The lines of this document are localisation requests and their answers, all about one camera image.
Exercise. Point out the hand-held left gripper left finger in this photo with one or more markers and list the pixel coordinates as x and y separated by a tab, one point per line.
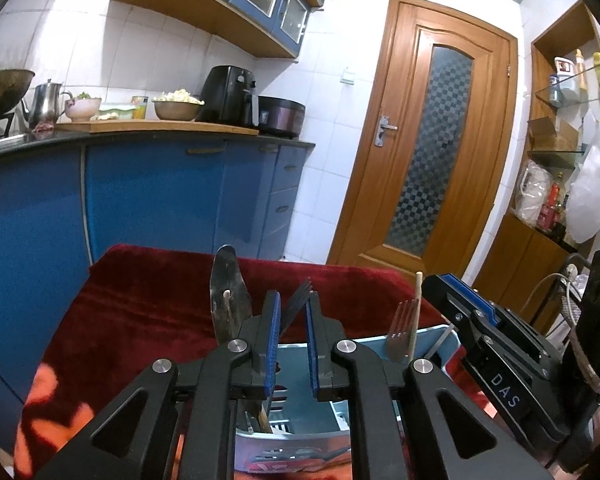
272	355

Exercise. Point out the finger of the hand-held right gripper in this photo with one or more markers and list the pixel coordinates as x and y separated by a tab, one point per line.
520	340
460	290

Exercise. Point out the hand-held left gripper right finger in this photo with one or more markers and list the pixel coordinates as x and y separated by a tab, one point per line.
314	355

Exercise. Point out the light wooden chopstick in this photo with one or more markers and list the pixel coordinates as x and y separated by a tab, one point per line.
227	302
418	300

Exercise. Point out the large steel fork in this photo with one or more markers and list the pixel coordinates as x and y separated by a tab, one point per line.
295	305

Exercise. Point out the small steel fork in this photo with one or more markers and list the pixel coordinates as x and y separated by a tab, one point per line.
397	335

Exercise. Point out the light blue utensil box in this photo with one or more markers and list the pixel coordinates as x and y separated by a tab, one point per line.
300	442

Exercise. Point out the wooden shelf unit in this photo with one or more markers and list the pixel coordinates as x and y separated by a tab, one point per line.
520	260

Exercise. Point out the clear plastic bag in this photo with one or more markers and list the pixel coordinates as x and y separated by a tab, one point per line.
532	195

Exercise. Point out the wooden door with glass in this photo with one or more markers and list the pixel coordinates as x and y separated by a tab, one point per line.
380	200

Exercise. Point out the red bottles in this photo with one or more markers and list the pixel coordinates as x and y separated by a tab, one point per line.
550	210

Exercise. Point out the red floral plush blanket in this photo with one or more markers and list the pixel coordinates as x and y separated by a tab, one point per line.
145	300

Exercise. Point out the white plastic bag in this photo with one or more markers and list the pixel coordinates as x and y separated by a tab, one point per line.
590	195

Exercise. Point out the cardboard box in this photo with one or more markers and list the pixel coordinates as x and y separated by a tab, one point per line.
550	135

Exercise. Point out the white shelf container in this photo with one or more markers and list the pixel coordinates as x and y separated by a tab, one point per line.
565	80

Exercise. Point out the dark rice cooker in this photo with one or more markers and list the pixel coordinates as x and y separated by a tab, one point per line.
280	117

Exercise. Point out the wooden chopping board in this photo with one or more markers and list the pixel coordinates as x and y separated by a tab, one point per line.
180	129

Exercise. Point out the yellow bottle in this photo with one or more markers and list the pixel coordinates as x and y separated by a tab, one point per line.
580	70

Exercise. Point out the metal bowl with food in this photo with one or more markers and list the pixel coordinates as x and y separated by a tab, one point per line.
177	110

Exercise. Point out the black air fryer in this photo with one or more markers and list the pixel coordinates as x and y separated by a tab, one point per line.
225	95

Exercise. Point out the pale plastic container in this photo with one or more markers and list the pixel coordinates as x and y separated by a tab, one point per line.
116	111

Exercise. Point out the white bowl with greens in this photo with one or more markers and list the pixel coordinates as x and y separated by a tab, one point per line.
82	109

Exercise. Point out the steel kettle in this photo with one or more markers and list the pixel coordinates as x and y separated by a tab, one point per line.
47	105

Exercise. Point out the dark wok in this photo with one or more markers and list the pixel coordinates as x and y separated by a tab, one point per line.
2	92

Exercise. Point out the white wall switch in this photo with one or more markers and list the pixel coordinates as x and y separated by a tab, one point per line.
348	77

